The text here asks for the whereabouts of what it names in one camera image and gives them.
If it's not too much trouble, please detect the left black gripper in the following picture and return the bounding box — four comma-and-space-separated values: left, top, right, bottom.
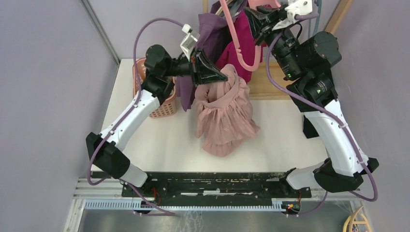
163, 46, 228, 87

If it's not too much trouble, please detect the pink plastic hanger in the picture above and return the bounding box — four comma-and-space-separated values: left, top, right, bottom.
223, 0, 280, 72

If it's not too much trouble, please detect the pink pleated skirt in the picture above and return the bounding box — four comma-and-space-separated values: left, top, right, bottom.
195, 64, 260, 157

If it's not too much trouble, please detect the blue-grey plastic hanger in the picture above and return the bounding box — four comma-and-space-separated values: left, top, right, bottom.
308, 0, 322, 37

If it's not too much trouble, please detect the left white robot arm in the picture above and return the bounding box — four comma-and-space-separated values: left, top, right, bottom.
86, 44, 228, 197

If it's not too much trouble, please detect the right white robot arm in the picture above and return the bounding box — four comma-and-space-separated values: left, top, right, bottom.
244, 6, 379, 197

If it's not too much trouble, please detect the magenta skirt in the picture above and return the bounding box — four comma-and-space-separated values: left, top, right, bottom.
215, 12, 255, 83

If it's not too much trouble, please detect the purple pleated skirt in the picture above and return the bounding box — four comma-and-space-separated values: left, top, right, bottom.
176, 0, 248, 111

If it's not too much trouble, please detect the beige wooden hanger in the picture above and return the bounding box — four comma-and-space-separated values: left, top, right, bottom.
215, 0, 232, 15

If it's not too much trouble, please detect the wooden hanger on floor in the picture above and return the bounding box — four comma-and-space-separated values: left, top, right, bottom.
342, 206, 373, 232

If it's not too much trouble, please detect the orange plastic basket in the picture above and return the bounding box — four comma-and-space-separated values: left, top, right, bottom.
132, 58, 178, 119

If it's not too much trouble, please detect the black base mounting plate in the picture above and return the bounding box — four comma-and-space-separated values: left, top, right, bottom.
138, 172, 312, 207

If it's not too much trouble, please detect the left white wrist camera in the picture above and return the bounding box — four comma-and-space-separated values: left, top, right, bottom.
180, 24, 200, 60

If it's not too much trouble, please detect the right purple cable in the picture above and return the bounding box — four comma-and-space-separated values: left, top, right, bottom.
265, 11, 379, 218

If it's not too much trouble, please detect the purple cable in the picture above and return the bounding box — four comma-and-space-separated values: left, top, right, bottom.
265, 11, 379, 218
87, 17, 191, 217

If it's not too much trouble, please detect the wooden clothes rack frame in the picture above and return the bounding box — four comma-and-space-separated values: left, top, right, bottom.
202, 0, 353, 101

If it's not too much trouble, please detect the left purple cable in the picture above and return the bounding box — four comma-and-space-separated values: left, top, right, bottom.
87, 17, 191, 217

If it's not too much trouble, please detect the grey slotted cable duct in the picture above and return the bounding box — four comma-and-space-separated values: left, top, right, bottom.
84, 200, 300, 212

